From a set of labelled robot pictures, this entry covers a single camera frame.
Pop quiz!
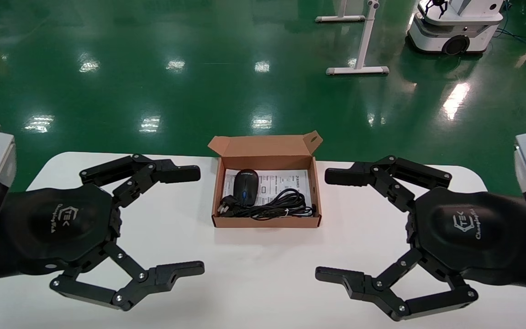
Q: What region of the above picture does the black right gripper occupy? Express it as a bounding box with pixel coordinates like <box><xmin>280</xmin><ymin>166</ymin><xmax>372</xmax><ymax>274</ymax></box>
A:
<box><xmin>315</xmin><ymin>155</ymin><xmax>526</xmax><ymax>321</ymax></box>

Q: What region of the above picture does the white printed paper manual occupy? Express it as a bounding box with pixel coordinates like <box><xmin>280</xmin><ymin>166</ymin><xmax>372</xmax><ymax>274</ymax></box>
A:
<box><xmin>221</xmin><ymin>169</ymin><xmax>313</xmax><ymax>216</ymax></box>

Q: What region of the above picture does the black power cord with plug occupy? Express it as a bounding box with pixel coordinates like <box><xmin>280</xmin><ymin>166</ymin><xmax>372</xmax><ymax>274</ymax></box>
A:
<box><xmin>217</xmin><ymin>188</ymin><xmax>315</xmax><ymax>220</ymax></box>

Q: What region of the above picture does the black wired computer mouse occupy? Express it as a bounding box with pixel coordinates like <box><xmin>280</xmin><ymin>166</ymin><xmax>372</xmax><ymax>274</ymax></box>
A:
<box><xmin>233</xmin><ymin>169</ymin><xmax>317</xmax><ymax>221</ymax></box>

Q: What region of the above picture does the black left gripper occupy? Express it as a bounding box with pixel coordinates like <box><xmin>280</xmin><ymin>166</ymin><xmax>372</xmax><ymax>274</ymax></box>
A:
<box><xmin>0</xmin><ymin>185</ymin><xmax>205</xmax><ymax>312</ymax></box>

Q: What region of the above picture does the white T-foot table leg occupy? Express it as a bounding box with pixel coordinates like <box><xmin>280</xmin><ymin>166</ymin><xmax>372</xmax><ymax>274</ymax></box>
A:
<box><xmin>326</xmin><ymin>0</ymin><xmax>389</xmax><ymax>76</ymax></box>
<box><xmin>315</xmin><ymin>0</ymin><xmax>366</xmax><ymax>23</ymax></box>

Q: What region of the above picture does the white wheeled robot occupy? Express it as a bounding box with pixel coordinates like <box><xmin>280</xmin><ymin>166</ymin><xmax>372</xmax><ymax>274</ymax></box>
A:
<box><xmin>407</xmin><ymin>0</ymin><xmax>505</xmax><ymax>56</ymax></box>

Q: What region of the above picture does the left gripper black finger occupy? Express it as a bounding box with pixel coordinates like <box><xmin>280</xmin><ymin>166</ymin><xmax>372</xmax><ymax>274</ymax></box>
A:
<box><xmin>79</xmin><ymin>154</ymin><xmax>201</xmax><ymax>208</ymax></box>

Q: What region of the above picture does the blue floor cable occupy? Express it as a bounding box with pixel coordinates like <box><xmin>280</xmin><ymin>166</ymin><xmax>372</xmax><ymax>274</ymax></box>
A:
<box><xmin>495</xmin><ymin>25</ymin><xmax>526</xmax><ymax>47</ymax></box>

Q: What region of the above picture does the brown cardboard box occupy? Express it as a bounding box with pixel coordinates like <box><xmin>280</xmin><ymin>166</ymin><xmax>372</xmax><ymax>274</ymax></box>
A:
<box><xmin>207</xmin><ymin>131</ymin><xmax>324</xmax><ymax>228</ymax></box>

